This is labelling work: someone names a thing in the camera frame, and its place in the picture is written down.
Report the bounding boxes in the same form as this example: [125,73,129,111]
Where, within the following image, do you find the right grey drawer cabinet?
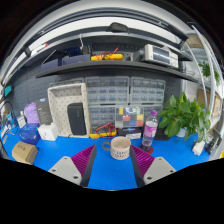
[128,76,167,116]

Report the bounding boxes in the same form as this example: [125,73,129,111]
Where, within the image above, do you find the yellow multimeter on table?
[90,123,117,139]

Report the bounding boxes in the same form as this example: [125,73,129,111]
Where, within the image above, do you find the purple plastic bag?
[24,102,39,124]

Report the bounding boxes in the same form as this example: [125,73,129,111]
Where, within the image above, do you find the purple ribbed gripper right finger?
[128,144,177,188]

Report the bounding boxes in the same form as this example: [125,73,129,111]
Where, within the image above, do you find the clear water bottle pink label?
[140,110,158,152]

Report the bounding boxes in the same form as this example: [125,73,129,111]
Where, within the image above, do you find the left grey drawer cabinet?
[85,76,129,127]

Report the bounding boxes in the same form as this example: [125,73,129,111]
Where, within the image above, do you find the round dark red coaster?
[141,146,154,154]

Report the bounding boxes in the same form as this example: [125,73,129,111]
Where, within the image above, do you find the black rectangular speaker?
[67,103,87,135]

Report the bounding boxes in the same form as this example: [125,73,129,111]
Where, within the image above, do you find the small white box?
[38,123,58,141]

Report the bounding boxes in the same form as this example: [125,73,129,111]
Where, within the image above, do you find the blue translucent plastic box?
[18,123,40,145]

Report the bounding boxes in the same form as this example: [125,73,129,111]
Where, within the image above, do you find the dark grey product box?
[35,98,52,125]

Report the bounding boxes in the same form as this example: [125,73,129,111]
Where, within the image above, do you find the green potted plant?
[158,93,211,142]

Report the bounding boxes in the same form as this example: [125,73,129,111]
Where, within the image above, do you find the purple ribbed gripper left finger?
[48,144,98,188]

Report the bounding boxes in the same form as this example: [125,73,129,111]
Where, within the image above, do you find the brown cardboard box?
[12,141,38,165]

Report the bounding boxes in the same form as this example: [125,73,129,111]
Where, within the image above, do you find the yellow multimeter on shelf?
[91,49,124,61]

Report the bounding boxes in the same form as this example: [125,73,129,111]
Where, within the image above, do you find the dark upper shelf board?
[36,60,198,82]

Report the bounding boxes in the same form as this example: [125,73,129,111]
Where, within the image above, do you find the black flat box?
[154,129,169,141]

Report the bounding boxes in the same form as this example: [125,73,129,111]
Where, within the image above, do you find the grey drawer cabinet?
[85,76,129,127]
[128,76,167,116]

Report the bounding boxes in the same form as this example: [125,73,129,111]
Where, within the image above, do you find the white patterned ceramic mug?
[102,136,131,160]

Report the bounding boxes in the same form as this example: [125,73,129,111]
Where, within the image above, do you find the clear case colourful parts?
[115,106,144,128]

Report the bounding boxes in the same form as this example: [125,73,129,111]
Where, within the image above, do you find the dark blue storage bin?
[41,47,91,72]

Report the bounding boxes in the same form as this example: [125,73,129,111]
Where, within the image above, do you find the white pegboard tray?
[48,83,90,138]

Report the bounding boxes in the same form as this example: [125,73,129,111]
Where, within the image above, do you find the grey bench instrument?
[131,44,179,68]

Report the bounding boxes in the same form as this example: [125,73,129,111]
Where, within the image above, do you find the white power adapter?
[192,141,205,156]

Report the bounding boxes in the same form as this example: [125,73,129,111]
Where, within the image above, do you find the small white label card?
[17,115,26,128]

